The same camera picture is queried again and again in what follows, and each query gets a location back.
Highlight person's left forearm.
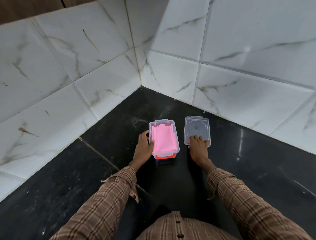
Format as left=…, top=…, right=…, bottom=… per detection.
left=49, top=161, right=138, bottom=240

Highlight person's left hand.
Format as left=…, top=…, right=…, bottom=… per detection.
left=132, top=130, right=156, bottom=169

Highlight clear plastic container lid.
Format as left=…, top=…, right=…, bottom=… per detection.
left=184, top=115, right=212, bottom=148

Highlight brown plaid shirt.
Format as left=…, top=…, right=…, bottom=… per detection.
left=136, top=211, right=238, bottom=240

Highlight clear plastic container orange latch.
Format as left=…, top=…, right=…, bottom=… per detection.
left=148, top=119, right=180, bottom=164

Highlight person's right hand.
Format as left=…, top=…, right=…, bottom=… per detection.
left=188, top=135, right=213, bottom=168

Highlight pink folded cloth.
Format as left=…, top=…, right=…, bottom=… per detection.
left=151, top=124, right=178, bottom=155

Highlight person's right forearm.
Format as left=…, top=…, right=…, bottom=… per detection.
left=197, top=160, right=313, bottom=240

